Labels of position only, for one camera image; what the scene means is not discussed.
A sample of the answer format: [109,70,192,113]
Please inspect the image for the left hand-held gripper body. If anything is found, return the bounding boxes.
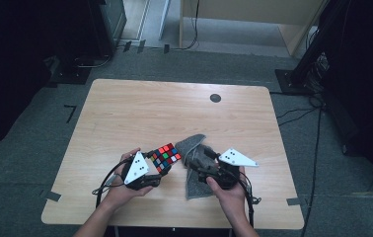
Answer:
[121,150,163,192]

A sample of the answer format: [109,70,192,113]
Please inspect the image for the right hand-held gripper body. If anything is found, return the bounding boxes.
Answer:
[198,147,260,191]

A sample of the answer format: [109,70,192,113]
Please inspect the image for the colourful puzzle cube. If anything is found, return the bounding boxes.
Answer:
[149,142,183,174]

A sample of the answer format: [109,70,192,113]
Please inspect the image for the grey towel cloth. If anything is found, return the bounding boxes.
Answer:
[174,133,223,200]

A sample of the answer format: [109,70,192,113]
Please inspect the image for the person's left hand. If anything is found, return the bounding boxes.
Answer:
[104,147,154,211]

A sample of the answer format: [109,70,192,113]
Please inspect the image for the person's right hand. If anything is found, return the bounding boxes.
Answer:
[206,167,248,222]

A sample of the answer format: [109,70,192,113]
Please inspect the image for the grey tape piece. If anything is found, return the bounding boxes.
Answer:
[44,191,62,202]
[286,197,304,207]

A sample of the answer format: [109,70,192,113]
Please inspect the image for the black metal stand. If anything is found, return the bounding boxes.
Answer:
[274,0,350,97]

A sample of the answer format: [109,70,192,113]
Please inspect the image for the dark cabinet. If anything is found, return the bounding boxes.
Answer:
[89,0,128,59]

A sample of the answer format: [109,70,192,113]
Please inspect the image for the light wooden cabinet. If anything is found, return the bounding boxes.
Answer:
[178,0,327,57]

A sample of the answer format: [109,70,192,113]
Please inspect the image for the black curtain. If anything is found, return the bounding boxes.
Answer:
[0,0,92,156]
[322,0,373,191]

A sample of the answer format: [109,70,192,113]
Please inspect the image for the left hand-held gripper cable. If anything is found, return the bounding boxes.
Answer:
[91,157,133,209]

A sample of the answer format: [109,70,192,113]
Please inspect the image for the hand-held gripper cable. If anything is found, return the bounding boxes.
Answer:
[237,171,262,228]
[91,157,133,209]

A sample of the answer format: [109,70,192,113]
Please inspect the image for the right hand-held gripper cable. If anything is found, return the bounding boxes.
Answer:
[237,171,262,228]

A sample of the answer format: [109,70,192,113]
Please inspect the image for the black floor cables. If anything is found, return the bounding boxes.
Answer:
[268,90,325,127]

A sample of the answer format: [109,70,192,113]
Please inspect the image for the long black floor cable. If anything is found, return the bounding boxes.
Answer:
[301,105,324,237]

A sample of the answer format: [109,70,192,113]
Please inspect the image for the black looped floor cable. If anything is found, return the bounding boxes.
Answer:
[74,53,112,69]

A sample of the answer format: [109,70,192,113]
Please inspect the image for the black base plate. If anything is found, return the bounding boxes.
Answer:
[47,57,93,86]

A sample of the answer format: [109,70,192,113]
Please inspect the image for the black hanging cable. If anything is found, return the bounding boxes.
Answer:
[171,0,201,51]

